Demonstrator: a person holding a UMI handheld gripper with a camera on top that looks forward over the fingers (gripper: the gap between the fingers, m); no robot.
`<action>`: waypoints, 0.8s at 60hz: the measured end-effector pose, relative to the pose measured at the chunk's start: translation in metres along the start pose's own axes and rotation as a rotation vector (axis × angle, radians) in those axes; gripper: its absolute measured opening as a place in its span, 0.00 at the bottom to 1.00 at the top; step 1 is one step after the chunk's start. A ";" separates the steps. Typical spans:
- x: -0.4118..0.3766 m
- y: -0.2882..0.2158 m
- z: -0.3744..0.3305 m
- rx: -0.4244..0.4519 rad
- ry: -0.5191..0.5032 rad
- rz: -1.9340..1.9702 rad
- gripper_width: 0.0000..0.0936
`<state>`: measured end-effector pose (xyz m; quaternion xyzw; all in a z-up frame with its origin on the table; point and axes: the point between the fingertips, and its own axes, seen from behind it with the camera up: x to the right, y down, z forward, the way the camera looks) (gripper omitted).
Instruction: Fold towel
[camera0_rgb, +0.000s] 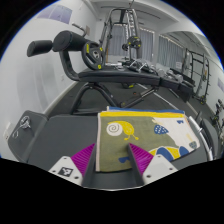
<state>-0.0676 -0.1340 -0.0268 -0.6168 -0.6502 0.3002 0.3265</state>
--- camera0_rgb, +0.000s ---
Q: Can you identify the black exercise machine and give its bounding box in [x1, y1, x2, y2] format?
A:
[211, 98, 224, 134]

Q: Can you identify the black seat pad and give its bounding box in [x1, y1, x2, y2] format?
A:
[198, 111, 220, 158]

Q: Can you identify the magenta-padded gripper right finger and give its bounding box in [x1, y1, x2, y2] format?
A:
[125, 141, 179, 188]

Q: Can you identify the black bench with leg rollers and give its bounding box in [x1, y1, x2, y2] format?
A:
[26, 22, 196, 116]

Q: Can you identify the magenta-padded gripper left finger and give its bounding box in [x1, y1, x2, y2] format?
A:
[48, 142, 100, 190]

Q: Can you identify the metal key ring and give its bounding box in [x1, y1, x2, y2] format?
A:
[12, 115, 33, 138]

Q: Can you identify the white wall socket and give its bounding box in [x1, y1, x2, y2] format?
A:
[2, 121, 12, 141]

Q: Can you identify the grey window curtain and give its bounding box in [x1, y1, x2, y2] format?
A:
[157, 34, 184, 69]
[108, 24, 155, 63]

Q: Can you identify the metal triangle cable handle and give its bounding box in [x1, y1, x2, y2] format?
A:
[128, 59, 148, 73]

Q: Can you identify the grey cable machine frame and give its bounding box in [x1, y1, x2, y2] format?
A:
[99, 7, 143, 68]

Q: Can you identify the group of dumbbells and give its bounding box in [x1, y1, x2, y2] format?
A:
[129, 58, 184, 84]

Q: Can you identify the black upright panel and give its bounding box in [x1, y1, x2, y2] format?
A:
[170, 68, 195, 103]

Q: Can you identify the black power rack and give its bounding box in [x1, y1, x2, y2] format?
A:
[183, 48, 211, 105]

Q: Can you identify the small purple wall poster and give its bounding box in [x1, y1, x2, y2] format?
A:
[217, 78, 224, 93]

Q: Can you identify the colourful patterned towel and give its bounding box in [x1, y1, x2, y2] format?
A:
[95, 105, 202, 173]

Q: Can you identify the small black yellow weight plate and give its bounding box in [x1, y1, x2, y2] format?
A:
[121, 35, 142, 52]

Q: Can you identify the black padded flat bench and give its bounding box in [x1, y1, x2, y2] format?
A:
[8, 109, 214, 190]

